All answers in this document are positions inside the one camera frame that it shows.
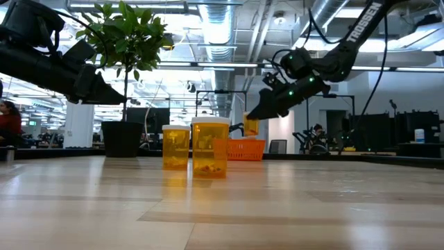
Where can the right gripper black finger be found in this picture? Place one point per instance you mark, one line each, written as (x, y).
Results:
(270, 106)

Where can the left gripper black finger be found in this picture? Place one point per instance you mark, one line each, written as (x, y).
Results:
(104, 95)

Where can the amber pill bottle white cap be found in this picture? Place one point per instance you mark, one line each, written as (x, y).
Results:
(176, 149)
(251, 128)
(209, 149)

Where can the black background robot arm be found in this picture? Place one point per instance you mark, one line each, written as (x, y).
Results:
(301, 139)

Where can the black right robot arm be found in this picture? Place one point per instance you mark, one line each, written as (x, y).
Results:
(360, 26)

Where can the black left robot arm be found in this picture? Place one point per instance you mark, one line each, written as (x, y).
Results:
(31, 69)

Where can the orange plastic basket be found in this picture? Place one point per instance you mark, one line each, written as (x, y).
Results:
(246, 150)

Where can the person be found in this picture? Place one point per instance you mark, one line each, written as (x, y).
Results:
(318, 133)
(9, 125)

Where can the black monitor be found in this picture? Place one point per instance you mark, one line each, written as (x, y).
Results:
(156, 119)

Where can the green leafy plant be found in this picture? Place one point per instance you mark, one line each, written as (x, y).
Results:
(128, 31)

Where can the black partition screens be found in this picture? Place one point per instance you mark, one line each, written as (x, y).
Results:
(409, 130)

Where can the white canister blue label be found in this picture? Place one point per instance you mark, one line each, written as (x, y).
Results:
(419, 136)

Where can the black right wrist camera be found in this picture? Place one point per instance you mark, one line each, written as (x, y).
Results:
(272, 80)

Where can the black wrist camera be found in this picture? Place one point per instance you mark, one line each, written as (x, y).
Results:
(79, 52)
(272, 80)

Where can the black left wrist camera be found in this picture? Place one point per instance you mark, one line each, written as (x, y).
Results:
(79, 52)

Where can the black rig frame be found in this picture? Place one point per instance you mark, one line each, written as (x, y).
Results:
(222, 91)

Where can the black aluminium table frame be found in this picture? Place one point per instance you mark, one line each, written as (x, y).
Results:
(52, 152)

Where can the silver ventilation duct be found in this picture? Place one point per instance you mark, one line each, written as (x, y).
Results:
(218, 41)
(322, 14)

